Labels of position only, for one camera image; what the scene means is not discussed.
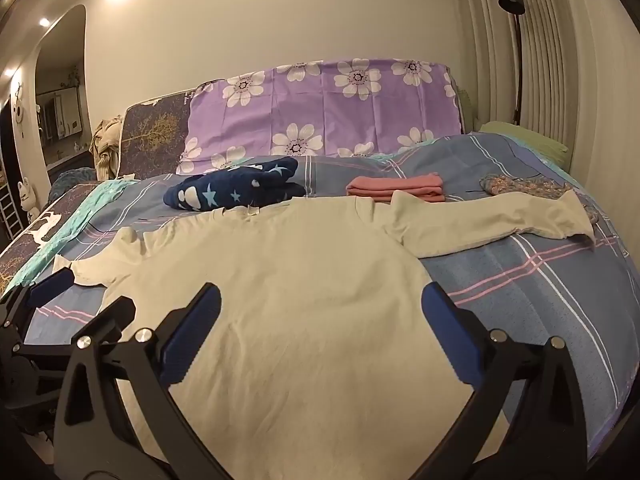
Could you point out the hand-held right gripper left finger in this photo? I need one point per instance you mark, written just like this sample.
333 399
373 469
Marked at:
192 332

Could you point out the folded pink garment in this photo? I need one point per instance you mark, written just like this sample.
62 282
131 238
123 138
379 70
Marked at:
395 186

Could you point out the white cartoon wall figure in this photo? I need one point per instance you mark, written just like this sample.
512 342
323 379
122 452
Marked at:
18 107

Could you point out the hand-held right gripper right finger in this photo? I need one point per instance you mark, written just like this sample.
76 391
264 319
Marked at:
447 332

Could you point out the dark tree print cushion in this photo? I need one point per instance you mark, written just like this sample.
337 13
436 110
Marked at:
150 135

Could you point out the beige bundled cloth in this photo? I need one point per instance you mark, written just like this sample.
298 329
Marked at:
106 145

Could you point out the dark deer print cover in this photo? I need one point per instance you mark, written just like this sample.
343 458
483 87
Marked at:
20 265

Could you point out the multicolour knitted cloth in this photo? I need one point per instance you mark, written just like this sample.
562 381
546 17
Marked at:
510 185

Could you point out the green pillow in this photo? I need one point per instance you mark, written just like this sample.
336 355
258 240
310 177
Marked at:
525 142

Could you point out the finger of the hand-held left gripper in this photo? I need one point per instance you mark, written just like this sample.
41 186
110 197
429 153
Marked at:
50 286
119 312

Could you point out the cream long-sleeve shirt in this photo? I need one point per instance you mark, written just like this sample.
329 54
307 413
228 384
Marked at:
300 310

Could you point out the small white ladder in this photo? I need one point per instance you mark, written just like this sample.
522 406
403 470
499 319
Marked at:
9 210

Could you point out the cream pleated curtain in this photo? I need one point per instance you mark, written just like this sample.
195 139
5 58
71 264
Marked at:
575 60

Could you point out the navy star print garment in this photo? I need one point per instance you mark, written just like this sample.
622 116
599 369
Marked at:
230 190

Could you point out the blue plaid bedsheet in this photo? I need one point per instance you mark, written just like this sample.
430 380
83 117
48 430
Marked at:
525 300

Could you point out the teal cloth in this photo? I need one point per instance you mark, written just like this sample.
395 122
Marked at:
100 195

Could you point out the arched wall mirror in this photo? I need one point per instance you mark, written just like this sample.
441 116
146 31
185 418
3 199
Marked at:
60 85

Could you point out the purple floral pillow cover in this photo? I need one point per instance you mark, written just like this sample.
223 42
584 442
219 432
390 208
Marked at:
320 110

